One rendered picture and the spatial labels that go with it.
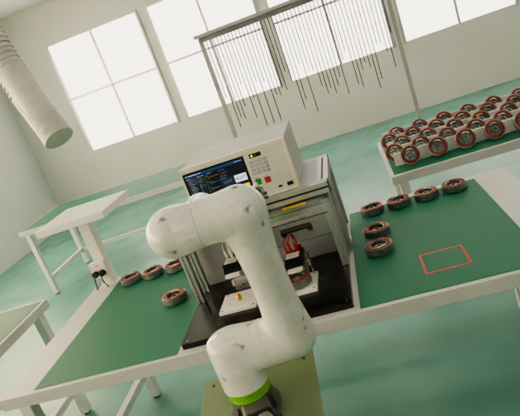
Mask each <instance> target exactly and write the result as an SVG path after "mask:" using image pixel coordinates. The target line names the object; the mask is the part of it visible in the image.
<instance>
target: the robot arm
mask: <svg viewBox="0 0 520 416"><path fill-rule="evenodd" d="M268 198H269V196H268V194H267V192H266V191H264V189H263V188H262V187H259V185H258V183H257V182H255V183H254V184H253V185H252V186H249V185H246V184H234V185H231V186H228V187H226V188H224V189H222V190H219V191H217V192H214V193H212V194H207V193H204V192H200V193H196V194H194V195H192V196H190V197H189V198H188V200H187V202H185V203H179V204H174V205H171V206H167V207H164V208H162V209H161V210H159V211H157V212H156V213H155V214H153V216H152V217H151V218H150V220H149V222H148V224H147V227H146V239H147V242H148V244H149V246H150V248H151V249H152V250H153V251H154V252H155V253H156V254H158V255H159V256H160V257H162V258H167V259H177V258H182V257H184V256H186V255H188V254H190V253H194V252H195V251H197V250H199V249H201V248H204V247H206V246H209V245H212V244H215V243H226V244H228V245H229V246H230V247H231V249H232V250H233V252H234V255H235V257H236V258H237V259H238V261H239V264H240V266H241V268H242V269H243V272H244V274H245V276H246V277H247V279H248V282H249V285H250V286H251V288H252V291H253V294H254V296H255V298H256V301H257V303H258V307H259V309H260V312H261V315H262V318H260V319H255V320H252V321H248V322H243V323H238V324H231V325H228V326H225V327H223V328H222V329H219V330H218V331H216V332H215V333H213V334H212V335H211V336H210V338H209V340H208V342H207V344H206V351H207V353H208V355H209V358H210V360H211V363H212V365H213V367H214V369H215V372H216V375H217V376H218V378H219V380H220V384H221V385H222V387H223V390H224V392H225V394H226V395H227V396H228V397H229V399H230V402H231V410H230V414H231V416H282V413H281V411H280V407H281V403H282V397H281V393H280V391H279V390H278V389H277V388H275V387H274V386H273V385H272V384H271V382H270V380H269V375H268V371H267V368H268V367H271V366H276V365H279V364H282V363H284V362H289V361H292V360H295V359H297V358H300V357H303V356H305V355H306V354H307V353H309V352H310V351H311V349H312V348H313V346H314V344H315V341H316V336H317V333H316V327H315V325H314V322H313V320H312V318H310V316H309V314H308V312H307V311H306V309H305V307H304V306H303V304H302V302H301V301H300V298H299V296H298V295H297V293H296V291H295V288H294V286H293V285H292V283H291V280H290V278H289V276H288V274H287V271H286V269H285V266H284V263H283V261H282V259H281V255H280V253H279V250H278V247H277V243H276V240H275V237H274V234H273V231H272V225H271V221H270V218H269V214H268V211H267V204H266V202H265V200H264V199H268Z"/></svg>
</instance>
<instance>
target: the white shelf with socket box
mask: <svg viewBox="0 0 520 416"><path fill-rule="evenodd" d="M129 195H130V194H129V192H128V190H124V191H120V192H117V193H115V194H112V195H109V196H105V197H103V198H99V199H96V200H94V201H89V202H87V203H84V204H81V205H79V206H75V207H72V208H69V209H67V210H65V211H64V212H62V213H61V214H60V215H58V216H57V217H55V218H54V219H53V220H51V221H50V222H49V223H48V224H46V225H45V226H43V227H42V228H41V229H39V230H37V231H36V232H35V236H36V237H37V239H41V238H44V237H46V236H49V235H52V234H57V233H59V232H62V231H65V230H67V229H72V228H75V227H78V229H79V231H80V233H81V235H82V236H83V240H84V242H85V244H86V245H87V248H88V250H89V252H90V254H91V255H92V259H93V261H94V262H91V263H90V264H89V265H88V266H89V268H90V270H91V272H92V277H93V278H94V281H95V284H96V287H97V283H96V279H99V278H101V279H102V280H103V283H104V284H103V285H104V287H109V286H113V285H115V284H116V283H117V282H119V281H120V280H121V277H119V276H117V274H116V271H115V268H114V267H113V265H112V263H111V260H110V258H109V256H108V254H107V252H106V250H105V248H104V245H103V243H102V241H101V239H100V237H99V235H98V232H97V230H96V228H95V226H94V224H93V221H96V220H100V219H104V218H105V217H106V216H108V215H109V214H110V213H111V212H112V211H113V210H114V209H115V208H116V207H117V206H118V205H119V204H120V203H121V202H122V201H124V200H125V199H126V198H127V197H128V196H129ZM100 285H101V283H100ZM100 285H99V286H100ZM99 286H98V287H97V291H98V288H99Z"/></svg>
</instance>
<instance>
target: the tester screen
mask: <svg viewBox="0 0 520 416"><path fill-rule="evenodd" d="M245 172H246V170H245V167H244V165H243V161H242V159H237V160H234V161H232V162H229V163H225V164H222V165H220V166H217V167H214V168H210V169H206V170H204V171H201V172H198V173H194V174H192V175H189V176H186V177H184V179H185V181H186V184H187V186H188V189H189V191H190V193H191V195H194V194H196V193H200V192H204V193H207V194H211V193H214V192H217V191H219V190H222V189H224V188H226V187H228V186H226V187H224V186H223V184H222V181H221V180H222V179H225V178H227V177H232V176H235V175H238V174H240V173H245ZM246 174H247V172H246ZM247 177H248V174H247ZM247 182H250V181H249V178H248V179H247V180H244V181H241V182H236V183H234V184H244V183H247ZM234 184H231V185H234ZM231 185H229V186H231Z"/></svg>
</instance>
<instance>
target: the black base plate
mask: <svg viewBox="0 0 520 416"><path fill-rule="evenodd" d="M310 260H311V262H312V264H313V267H314V271H315V272H316V271H318V273H319V279H318V291H315V292H311V293H309V294H305V295H299V298H300V301H301V302H302V304H303V306H304V307H305V309H306V311H307V312H308V314H309V316H310V318H314V317H318V316H321V315H325V314H331V313H334V312H338V311H341V310H347V309H351V308H354V300H353V293H352V277H351V268H350V264H345V265H342V262H341V259H340V257H339V254H338V250H337V251H333V252H330V253H325V254H321V255H319V256H315V257H312V258H310ZM231 280H233V279H231ZM231 280H228V281H222V282H220V283H216V284H213V285H210V288H211V289H210V291H208V292H205V293H204V295H205V297H206V302H205V303H200V304H199V306H198V309H197V311H196V313H195V316H194V318H193V320H192V322H191V325H190V327H189V329H188V331H187V334H186V337H185V338H184V340H183V342H182V348H183V350H186V349H189V348H193V347H199V346H202V345H206V344H207V342H208V340H209V338H210V336H211V335H212V334H213V333H215V332H216V331H218V330H219V329H222V328H223V327H225V326H228V325H231V324H238V323H243V322H248V321H252V320H255V319H260V318H262V315H261V312H260V309H259V307H258V304H257V307H254V308H252V309H248V310H242V311H239V312H235V313H232V314H227V315H223V316H220V315H219V313H220V309H221V306H222V305H223V302H224V299H225V296H226V295H230V294H233V293H236V292H240V291H245V290H248V289H252V288H251V286H250V287H247V288H243V289H240V290H236V287H234V286H233V284H232V281H231Z"/></svg>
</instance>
